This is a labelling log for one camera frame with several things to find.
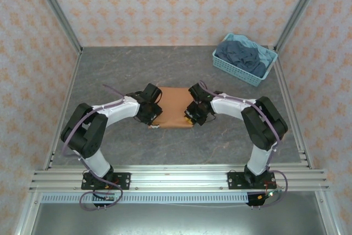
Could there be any orange printed t-shirt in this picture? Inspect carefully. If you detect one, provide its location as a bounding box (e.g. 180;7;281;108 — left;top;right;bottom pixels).
147;86;197;130

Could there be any light blue plastic basket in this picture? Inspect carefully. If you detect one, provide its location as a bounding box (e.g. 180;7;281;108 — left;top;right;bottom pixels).
212;32;278;87

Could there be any dark blue t-shirt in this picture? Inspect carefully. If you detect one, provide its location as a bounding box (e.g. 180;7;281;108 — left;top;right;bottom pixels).
214;41;267;78

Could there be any aluminium cross beam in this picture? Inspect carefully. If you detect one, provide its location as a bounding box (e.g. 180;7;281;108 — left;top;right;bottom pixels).
29;165;331;192

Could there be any light blue t-shirt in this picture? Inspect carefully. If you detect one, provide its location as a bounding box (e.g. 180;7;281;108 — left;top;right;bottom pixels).
233;34;276;67

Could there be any small right circuit board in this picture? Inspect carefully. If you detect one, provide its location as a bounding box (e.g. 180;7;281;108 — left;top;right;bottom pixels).
265;189;284;198

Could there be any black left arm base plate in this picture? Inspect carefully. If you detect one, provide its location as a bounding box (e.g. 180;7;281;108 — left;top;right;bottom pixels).
81;172;131;191

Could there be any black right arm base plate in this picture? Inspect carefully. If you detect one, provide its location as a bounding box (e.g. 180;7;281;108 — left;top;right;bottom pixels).
227;171;277;191

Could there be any aluminium side rail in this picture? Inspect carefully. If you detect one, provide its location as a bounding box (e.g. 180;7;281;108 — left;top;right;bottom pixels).
42;50;83;170
274;46;315;170

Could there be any grey slotted cable duct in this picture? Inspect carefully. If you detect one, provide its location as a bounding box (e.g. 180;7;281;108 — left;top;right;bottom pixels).
41;193;250;204

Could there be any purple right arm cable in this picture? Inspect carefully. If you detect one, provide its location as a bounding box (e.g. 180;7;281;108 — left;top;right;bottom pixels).
199;80;289;208

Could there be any aluminium corner post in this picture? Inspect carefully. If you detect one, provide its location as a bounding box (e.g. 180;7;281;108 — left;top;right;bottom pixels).
274;0;328;52
30;0;84;55

